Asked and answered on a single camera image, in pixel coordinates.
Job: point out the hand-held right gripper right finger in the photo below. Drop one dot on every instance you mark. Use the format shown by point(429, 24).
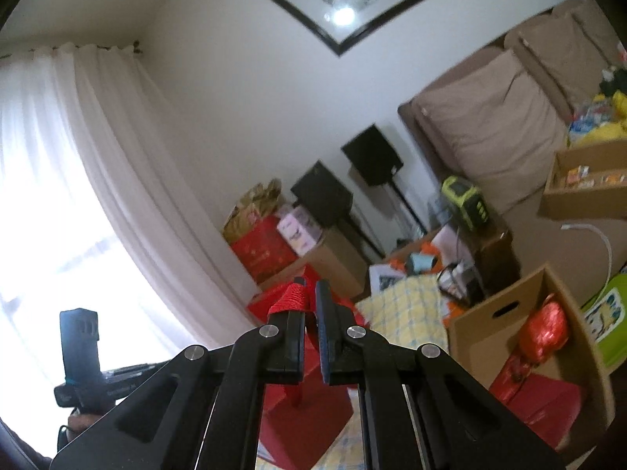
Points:
point(326, 352)

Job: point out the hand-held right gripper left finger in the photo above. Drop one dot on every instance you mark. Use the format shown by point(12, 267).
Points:
point(293, 342)

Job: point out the red gift box white label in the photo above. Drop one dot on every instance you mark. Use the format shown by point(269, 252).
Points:
point(303, 426)

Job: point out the cardboard box with handholes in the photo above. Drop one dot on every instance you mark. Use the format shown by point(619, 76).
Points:
point(490, 333)

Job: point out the dark red paper bag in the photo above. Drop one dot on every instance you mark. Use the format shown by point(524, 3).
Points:
point(548, 411)

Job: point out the person's left forearm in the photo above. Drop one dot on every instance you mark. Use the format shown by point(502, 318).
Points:
point(24, 450)

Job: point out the person's left hand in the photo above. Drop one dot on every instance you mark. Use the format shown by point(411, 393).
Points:
point(83, 423)

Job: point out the red cookie gift box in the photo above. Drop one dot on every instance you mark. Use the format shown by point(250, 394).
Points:
point(264, 306)

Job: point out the yellow plaid tablecloth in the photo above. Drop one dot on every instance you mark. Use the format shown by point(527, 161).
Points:
point(401, 313)

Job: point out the large closed cardboard box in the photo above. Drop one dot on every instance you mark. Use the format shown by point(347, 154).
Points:
point(333, 259)

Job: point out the red box with gold bag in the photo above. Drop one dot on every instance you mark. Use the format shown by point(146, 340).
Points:
point(264, 254)

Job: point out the cluttered open cardboard box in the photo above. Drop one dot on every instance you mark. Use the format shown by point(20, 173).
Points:
point(387, 279)

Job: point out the small white pink box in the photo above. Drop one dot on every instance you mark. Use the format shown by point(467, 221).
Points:
point(299, 230)

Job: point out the light blue hair dryer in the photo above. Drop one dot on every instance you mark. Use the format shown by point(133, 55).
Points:
point(421, 263)

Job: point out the crumpled brown paper bag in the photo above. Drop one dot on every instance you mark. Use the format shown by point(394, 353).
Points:
point(250, 210)

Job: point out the black speaker on stand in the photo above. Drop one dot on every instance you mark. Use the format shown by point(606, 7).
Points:
point(321, 193)
point(372, 154)

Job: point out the white sheer curtain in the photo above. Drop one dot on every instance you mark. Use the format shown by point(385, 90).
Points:
point(98, 181)

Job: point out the dark wooden side table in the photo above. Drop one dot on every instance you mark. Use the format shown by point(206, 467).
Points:
point(494, 254)

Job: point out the green black portable speaker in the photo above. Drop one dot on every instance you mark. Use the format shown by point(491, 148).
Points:
point(465, 200)

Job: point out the brown sofa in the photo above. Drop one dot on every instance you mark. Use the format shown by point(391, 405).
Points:
point(539, 235)

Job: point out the large beige sofa cushion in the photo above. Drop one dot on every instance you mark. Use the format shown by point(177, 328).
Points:
point(490, 122)

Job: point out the green plastic cartoon case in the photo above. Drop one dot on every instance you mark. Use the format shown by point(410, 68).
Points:
point(612, 342)

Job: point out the shallow cardboard tray box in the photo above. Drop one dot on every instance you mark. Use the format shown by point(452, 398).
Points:
point(583, 203)

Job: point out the small snack packets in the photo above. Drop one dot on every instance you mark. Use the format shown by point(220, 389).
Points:
point(588, 178)

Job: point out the yellow cloth bag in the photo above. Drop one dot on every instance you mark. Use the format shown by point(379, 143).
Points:
point(607, 132)

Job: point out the black bag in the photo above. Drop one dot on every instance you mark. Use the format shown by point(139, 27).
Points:
point(615, 85)

